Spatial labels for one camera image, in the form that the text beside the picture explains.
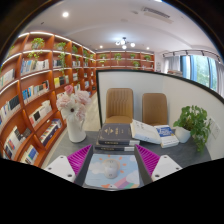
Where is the white book with blue cover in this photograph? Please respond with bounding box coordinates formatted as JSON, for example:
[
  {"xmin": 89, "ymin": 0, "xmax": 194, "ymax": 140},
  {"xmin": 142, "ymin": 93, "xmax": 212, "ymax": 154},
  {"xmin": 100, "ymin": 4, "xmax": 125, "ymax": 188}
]
[{"xmin": 153, "ymin": 124, "xmax": 180, "ymax": 149}]

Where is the thick white book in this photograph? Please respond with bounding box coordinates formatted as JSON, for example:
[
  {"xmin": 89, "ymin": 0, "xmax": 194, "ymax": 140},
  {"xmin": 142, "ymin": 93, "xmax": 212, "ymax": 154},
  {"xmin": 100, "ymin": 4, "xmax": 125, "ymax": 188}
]
[{"xmin": 129, "ymin": 118, "xmax": 163, "ymax": 145}]

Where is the window with grey curtains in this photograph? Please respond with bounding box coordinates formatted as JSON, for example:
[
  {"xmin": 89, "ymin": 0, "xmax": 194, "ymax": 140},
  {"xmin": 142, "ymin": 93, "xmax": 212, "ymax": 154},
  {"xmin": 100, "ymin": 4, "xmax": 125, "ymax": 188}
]
[{"xmin": 163, "ymin": 49, "xmax": 224, "ymax": 98}]

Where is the ceiling air vent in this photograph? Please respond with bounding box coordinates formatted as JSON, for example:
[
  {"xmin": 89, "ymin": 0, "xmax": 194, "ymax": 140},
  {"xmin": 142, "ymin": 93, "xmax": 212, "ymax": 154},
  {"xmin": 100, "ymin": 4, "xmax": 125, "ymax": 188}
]
[{"xmin": 141, "ymin": 6, "xmax": 174, "ymax": 24}]

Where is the white wall socket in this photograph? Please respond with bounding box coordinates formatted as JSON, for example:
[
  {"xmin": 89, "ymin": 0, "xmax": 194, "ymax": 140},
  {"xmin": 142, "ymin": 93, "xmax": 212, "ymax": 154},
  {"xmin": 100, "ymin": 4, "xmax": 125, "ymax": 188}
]
[{"xmin": 209, "ymin": 117, "xmax": 222, "ymax": 140}]

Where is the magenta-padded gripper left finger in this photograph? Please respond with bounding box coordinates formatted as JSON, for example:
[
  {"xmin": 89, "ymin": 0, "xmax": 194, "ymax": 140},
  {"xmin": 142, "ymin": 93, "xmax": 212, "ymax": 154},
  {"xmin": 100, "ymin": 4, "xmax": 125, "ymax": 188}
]
[{"xmin": 44, "ymin": 143, "xmax": 96, "ymax": 188}]

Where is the tan padded chair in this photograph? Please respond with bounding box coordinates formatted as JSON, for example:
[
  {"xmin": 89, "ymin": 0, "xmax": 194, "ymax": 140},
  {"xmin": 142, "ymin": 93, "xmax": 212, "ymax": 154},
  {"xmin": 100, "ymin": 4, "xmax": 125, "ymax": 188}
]
[
  {"xmin": 104, "ymin": 87, "xmax": 135, "ymax": 125},
  {"xmin": 142, "ymin": 92, "xmax": 169, "ymax": 127}
]

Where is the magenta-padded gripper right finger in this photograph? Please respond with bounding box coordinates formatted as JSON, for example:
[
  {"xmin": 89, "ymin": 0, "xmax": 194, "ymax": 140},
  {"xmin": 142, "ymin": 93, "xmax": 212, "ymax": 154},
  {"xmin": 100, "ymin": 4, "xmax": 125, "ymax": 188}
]
[{"xmin": 133, "ymin": 143, "xmax": 183, "ymax": 187}]

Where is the ceiling lamp with round bulbs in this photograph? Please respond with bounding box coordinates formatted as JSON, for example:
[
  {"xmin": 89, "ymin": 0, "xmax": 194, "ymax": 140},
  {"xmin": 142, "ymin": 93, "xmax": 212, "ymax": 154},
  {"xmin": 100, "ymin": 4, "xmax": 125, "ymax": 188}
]
[{"xmin": 114, "ymin": 36, "xmax": 137, "ymax": 50}]

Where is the pastel cloud print mouse pad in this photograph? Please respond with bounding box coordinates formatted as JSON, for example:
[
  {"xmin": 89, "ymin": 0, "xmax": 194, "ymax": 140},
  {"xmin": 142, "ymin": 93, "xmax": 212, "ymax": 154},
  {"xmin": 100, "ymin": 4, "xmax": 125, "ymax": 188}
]
[{"xmin": 82, "ymin": 153, "xmax": 141, "ymax": 191}]

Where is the orange wooden shelf unit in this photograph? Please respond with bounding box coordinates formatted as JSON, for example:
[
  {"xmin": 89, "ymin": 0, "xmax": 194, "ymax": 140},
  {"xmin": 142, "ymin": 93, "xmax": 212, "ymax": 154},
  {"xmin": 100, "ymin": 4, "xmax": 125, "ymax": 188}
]
[{"xmin": 0, "ymin": 31, "xmax": 156, "ymax": 168}]

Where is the green plant in white pot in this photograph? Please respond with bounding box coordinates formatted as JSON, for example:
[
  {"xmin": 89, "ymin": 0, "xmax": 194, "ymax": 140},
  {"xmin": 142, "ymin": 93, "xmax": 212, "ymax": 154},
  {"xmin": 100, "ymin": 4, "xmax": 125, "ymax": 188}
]
[{"xmin": 173, "ymin": 104, "xmax": 213, "ymax": 153}]

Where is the white vase with pink flowers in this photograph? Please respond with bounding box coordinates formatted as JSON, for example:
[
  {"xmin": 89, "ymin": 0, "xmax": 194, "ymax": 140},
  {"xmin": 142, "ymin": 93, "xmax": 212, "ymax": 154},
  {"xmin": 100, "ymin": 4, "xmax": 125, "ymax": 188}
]
[{"xmin": 55, "ymin": 84, "xmax": 92, "ymax": 144}]

